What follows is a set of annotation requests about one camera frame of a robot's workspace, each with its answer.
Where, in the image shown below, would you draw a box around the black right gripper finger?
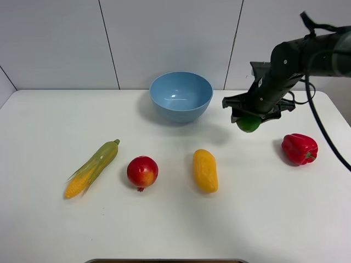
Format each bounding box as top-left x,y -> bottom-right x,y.
222,97 -> 259,123
257,99 -> 295,123

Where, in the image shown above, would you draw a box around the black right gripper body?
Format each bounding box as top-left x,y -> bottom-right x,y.
222,61 -> 305,113

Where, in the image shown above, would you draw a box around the green lime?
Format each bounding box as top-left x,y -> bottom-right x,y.
236,116 -> 262,133

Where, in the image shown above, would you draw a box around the yellow mango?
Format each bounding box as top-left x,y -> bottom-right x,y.
193,149 -> 218,193

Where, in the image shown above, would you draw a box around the red pomegranate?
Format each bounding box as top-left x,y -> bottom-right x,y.
127,156 -> 158,192

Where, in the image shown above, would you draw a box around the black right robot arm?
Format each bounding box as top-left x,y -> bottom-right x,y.
222,26 -> 350,123

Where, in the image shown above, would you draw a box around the blue plastic bowl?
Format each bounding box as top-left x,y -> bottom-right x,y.
149,71 -> 213,123

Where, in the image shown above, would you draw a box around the red bell pepper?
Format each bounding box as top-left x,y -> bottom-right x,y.
281,133 -> 318,165

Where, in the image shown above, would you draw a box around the corn cob with husk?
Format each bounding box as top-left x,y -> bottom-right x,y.
64,139 -> 120,199

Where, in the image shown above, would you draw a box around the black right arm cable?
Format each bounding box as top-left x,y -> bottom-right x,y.
300,11 -> 351,172

